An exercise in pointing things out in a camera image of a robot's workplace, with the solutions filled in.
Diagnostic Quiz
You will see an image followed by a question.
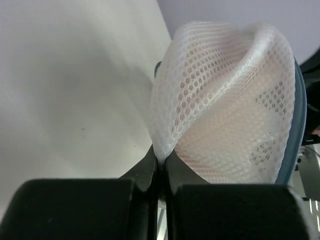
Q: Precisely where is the white mesh laundry bag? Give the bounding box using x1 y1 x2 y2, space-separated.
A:
149 21 306 185

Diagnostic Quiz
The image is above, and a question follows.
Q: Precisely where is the aluminium front rail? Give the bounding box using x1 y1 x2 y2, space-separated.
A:
156 144 320 240

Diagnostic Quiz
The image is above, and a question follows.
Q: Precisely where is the peach beige bra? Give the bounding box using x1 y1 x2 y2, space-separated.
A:
157 34 295 183

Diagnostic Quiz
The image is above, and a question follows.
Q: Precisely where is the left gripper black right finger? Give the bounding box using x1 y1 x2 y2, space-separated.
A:
164 152 319 240

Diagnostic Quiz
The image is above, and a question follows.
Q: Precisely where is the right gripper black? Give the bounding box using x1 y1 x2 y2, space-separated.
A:
300 48 320 145

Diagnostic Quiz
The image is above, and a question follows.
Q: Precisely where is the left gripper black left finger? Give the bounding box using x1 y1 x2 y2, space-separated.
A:
0 149 158 240

